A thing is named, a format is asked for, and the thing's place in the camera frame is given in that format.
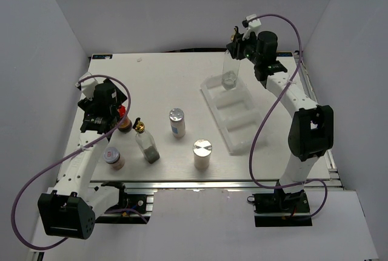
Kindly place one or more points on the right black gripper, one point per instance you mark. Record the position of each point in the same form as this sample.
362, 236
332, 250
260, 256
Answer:
235, 47

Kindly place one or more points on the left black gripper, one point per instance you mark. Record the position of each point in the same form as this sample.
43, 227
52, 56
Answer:
86, 105

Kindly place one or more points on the clear glass cruet bottle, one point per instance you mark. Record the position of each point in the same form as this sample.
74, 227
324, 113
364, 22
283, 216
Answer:
230, 65

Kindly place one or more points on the red lid sauce jar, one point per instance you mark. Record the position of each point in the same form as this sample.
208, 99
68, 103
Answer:
126, 124

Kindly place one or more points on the glass cruet dark powder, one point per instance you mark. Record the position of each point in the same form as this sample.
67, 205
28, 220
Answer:
145, 142

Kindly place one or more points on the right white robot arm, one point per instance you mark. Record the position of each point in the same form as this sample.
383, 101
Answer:
311, 130

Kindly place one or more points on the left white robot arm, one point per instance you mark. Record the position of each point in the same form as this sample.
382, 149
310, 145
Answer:
70, 210

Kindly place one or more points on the small jar labelled lid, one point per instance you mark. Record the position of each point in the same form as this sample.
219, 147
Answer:
113, 157

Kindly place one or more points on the white plastic organizer tray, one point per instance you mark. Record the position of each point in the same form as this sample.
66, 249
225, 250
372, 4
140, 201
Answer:
234, 111

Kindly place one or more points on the silver shaker blue label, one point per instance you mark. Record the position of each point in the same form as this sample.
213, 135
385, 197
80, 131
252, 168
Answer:
177, 122

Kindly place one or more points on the silver lid white canister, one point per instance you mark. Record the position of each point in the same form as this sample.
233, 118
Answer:
202, 150

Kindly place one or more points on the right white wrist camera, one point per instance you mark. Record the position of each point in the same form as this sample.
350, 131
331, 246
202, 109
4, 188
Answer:
252, 24

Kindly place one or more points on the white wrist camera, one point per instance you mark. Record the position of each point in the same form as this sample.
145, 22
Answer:
252, 24
87, 87

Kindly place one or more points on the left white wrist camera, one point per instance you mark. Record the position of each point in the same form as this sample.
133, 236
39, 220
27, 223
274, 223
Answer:
87, 87

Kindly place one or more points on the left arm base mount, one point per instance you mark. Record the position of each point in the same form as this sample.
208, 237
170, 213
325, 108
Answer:
132, 206

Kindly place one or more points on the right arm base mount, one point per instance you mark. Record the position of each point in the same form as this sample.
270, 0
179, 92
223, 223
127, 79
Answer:
278, 210

